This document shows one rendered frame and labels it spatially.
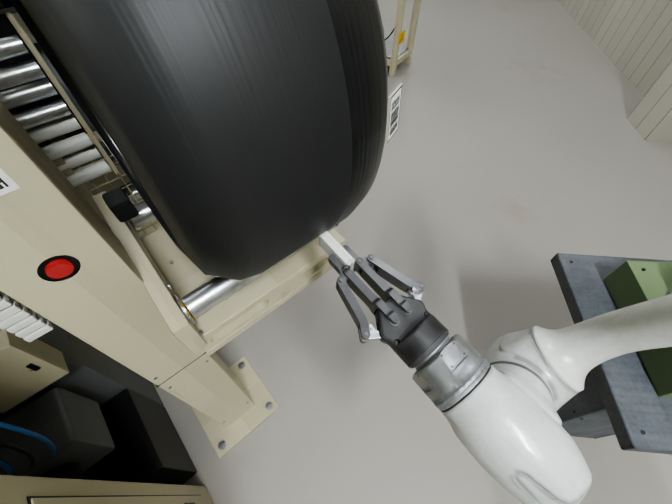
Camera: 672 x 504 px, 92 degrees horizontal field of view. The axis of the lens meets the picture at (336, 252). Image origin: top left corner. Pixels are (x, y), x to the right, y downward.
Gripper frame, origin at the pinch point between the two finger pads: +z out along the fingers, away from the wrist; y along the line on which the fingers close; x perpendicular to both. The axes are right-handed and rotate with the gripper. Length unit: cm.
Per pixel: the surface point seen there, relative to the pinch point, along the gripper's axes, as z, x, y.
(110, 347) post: 17.3, 18.2, 37.3
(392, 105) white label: 2.9, -20.6, -9.3
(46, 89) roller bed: 61, -2, 21
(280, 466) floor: -17, 99, 31
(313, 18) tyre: 6.6, -30.5, 0.0
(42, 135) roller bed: 60, 5, 27
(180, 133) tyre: 5.2, -26.3, 14.3
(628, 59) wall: 30, 99, -383
